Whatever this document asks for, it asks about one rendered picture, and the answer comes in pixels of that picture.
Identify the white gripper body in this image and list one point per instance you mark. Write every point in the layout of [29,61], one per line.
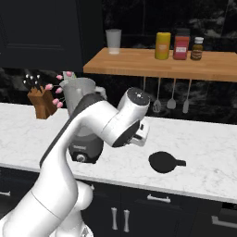
[139,138]

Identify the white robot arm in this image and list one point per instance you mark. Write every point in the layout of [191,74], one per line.
[58,172]

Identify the black blender lid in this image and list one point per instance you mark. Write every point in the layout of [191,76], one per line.
[162,162]

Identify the grey blender with clear jar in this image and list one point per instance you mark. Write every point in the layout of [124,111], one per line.
[81,89]

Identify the red jar with dark lid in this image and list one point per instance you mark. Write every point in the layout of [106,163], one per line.
[181,46]

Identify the hanging metal whisk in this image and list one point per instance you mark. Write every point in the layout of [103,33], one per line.
[157,105]

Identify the hanging metal spatula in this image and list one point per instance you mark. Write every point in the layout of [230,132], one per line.
[171,103]

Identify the hanging metal spoon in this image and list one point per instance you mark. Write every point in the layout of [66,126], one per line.
[185,106]

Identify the dark drawer front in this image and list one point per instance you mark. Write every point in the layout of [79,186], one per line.
[17,185]
[182,202]

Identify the dark cupboard door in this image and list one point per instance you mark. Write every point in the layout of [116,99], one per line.
[154,220]
[103,213]

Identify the pink flowers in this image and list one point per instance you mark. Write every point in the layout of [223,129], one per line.
[58,90]

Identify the yellow bottle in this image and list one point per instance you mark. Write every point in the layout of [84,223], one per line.
[162,46]

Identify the clear drinking glass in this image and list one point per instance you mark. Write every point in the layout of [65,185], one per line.
[113,40]

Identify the wooden knife block with knives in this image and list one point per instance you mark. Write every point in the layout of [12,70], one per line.
[41,103]

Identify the brown bottle with white cap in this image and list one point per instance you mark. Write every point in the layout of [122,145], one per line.
[197,49]

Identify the dark dishwasher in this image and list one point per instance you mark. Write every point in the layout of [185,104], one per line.
[220,220]

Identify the wooden wall shelf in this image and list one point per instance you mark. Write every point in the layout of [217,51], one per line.
[148,63]

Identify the dark wall cupboard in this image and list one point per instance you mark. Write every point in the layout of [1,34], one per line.
[46,31]

